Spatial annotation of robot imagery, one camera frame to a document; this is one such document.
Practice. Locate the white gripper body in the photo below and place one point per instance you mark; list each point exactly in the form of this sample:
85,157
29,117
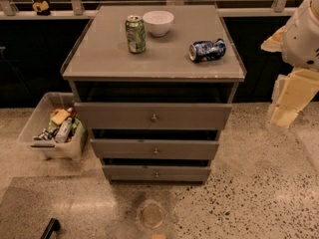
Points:
301,39

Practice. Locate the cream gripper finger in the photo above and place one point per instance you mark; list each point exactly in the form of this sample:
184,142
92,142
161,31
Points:
273,43
299,89

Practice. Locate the grey bottom drawer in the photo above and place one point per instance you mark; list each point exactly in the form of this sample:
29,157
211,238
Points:
156,173

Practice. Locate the grey drawer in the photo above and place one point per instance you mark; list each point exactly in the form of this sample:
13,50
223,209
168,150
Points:
156,173
153,115
154,149

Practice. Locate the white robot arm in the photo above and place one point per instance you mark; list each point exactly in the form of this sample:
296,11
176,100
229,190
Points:
298,43

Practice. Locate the grey middle drawer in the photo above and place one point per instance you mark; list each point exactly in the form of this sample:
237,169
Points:
154,149

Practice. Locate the grey drawer cabinet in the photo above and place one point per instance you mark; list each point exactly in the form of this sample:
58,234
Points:
101,69

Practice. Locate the grey top drawer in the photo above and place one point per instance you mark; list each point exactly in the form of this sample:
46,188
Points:
153,115

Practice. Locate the blue crushed soda can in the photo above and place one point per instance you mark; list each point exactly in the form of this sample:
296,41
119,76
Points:
201,51

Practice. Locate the white ceramic bowl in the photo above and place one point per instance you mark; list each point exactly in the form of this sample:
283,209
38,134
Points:
158,22

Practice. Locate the green soda can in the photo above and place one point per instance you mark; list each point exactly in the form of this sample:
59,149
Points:
136,34

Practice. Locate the yellow sponge in bin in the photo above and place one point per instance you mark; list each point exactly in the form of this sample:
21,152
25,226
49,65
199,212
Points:
60,116

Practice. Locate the white plastic bottle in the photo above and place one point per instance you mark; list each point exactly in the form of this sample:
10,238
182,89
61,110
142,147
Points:
64,131

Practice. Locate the yellow black toy on ledge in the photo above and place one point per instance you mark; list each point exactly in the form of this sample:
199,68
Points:
41,8

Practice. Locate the clear plastic bin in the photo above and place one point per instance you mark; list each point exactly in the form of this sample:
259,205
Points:
38,134

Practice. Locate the black handle on floor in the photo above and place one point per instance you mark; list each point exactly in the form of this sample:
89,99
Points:
53,226

